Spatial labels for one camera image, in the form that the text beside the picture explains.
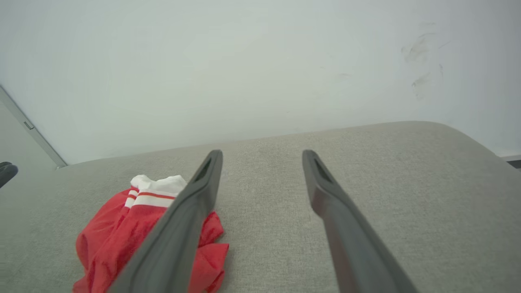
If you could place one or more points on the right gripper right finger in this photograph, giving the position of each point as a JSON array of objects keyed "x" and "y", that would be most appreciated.
[{"x": 354, "y": 244}]

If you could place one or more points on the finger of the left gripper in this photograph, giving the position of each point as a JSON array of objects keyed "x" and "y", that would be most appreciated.
[{"x": 6, "y": 174}]

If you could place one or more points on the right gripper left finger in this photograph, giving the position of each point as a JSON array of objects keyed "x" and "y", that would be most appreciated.
[{"x": 175, "y": 240}]

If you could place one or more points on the red and white jersey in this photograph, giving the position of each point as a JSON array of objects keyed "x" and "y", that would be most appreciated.
[{"x": 106, "y": 240}]

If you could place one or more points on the white baseboard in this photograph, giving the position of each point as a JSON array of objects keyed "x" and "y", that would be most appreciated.
[{"x": 511, "y": 157}]

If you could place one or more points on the grey wall trim strip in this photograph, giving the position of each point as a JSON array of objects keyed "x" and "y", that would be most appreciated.
[{"x": 37, "y": 137}]

